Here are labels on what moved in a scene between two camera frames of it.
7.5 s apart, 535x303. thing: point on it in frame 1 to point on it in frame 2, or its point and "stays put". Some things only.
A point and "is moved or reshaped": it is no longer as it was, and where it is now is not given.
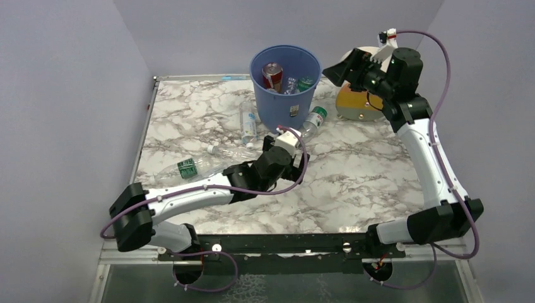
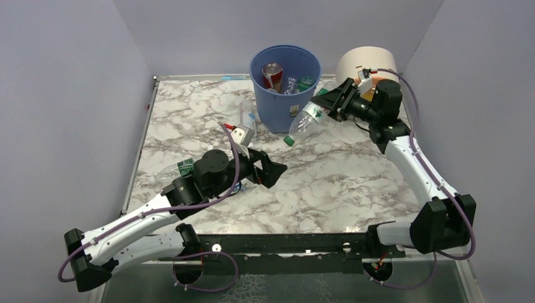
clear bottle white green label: (313, 121) is moved or reshaped
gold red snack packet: (272, 75) stays put
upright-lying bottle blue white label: (248, 124) stays put
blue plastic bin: (285, 110) stays put
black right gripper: (356, 66) to (342, 103)
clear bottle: (291, 89) stays put
